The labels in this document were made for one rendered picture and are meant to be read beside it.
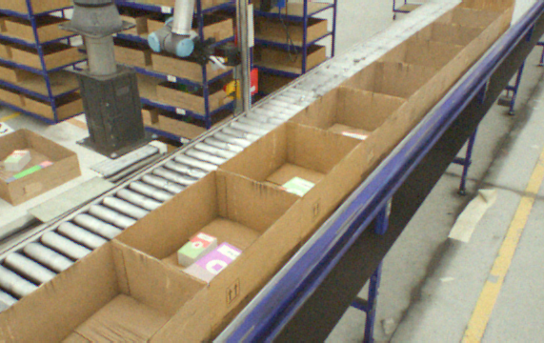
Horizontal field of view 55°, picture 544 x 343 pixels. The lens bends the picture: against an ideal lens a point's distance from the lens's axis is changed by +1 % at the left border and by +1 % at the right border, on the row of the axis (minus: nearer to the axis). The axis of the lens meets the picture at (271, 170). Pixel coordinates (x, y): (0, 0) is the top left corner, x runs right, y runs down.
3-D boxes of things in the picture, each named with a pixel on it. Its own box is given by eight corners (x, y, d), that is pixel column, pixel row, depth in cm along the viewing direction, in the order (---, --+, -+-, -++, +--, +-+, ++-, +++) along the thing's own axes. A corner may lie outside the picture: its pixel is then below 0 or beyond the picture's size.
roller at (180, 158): (179, 160, 226) (178, 150, 223) (281, 194, 201) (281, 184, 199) (171, 165, 222) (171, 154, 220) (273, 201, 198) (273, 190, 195)
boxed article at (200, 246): (178, 265, 138) (177, 252, 135) (202, 244, 145) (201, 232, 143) (194, 272, 135) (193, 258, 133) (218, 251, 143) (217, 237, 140)
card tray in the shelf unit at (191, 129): (159, 129, 338) (157, 114, 332) (190, 112, 360) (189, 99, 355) (208, 143, 318) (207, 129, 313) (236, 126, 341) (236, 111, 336)
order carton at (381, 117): (334, 123, 215) (337, 85, 206) (403, 140, 201) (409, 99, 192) (285, 163, 186) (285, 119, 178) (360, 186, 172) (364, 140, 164)
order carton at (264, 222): (218, 215, 158) (214, 167, 150) (302, 248, 144) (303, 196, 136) (120, 292, 130) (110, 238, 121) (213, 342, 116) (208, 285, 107)
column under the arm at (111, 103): (75, 143, 230) (59, 71, 213) (123, 123, 248) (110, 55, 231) (113, 160, 216) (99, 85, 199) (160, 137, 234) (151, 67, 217)
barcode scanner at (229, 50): (212, 67, 243) (212, 45, 239) (228, 64, 252) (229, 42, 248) (224, 70, 240) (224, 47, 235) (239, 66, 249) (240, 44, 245)
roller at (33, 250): (35, 248, 174) (31, 236, 172) (149, 309, 149) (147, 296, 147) (22, 256, 170) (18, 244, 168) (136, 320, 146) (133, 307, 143)
